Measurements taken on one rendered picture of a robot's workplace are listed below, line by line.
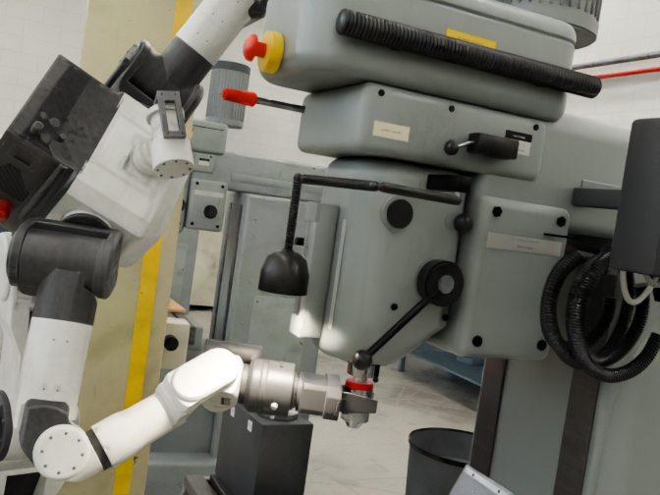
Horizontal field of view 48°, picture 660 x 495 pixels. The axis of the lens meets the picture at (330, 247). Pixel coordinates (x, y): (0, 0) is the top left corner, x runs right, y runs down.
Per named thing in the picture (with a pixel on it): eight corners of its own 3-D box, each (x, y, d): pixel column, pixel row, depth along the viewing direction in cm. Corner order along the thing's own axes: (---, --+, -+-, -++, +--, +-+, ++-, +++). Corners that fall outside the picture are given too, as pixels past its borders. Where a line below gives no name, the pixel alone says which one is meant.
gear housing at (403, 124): (357, 149, 104) (367, 78, 103) (293, 151, 126) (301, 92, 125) (543, 184, 118) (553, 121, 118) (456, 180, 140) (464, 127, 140)
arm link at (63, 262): (7, 312, 108) (26, 222, 110) (20, 317, 116) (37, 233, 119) (88, 324, 110) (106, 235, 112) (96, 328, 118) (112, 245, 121)
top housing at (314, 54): (307, 63, 99) (325, -58, 98) (246, 82, 122) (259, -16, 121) (575, 125, 119) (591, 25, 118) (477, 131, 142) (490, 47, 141)
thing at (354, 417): (347, 412, 126) (351, 381, 125) (372, 419, 124) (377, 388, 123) (335, 418, 121) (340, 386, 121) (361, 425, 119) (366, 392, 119)
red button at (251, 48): (247, 58, 106) (250, 29, 106) (239, 61, 110) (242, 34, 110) (268, 63, 108) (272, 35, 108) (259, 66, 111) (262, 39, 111)
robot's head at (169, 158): (139, 182, 121) (165, 156, 116) (132, 129, 125) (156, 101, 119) (175, 188, 126) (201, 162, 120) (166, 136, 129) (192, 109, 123)
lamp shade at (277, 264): (247, 286, 108) (253, 244, 108) (285, 288, 113) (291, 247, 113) (278, 295, 103) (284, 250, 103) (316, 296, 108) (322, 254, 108)
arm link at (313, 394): (345, 378, 116) (268, 367, 115) (335, 439, 116) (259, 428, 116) (340, 361, 128) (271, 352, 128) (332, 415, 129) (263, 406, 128)
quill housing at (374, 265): (341, 370, 109) (372, 153, 107) (290, 340, 127) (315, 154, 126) (449, 374, 117) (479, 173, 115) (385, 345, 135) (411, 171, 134)
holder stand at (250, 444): (249, 513, 152) (263, 418, 151) (213, 472, 171) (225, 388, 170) (302, 509, 158) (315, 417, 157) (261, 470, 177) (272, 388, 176)
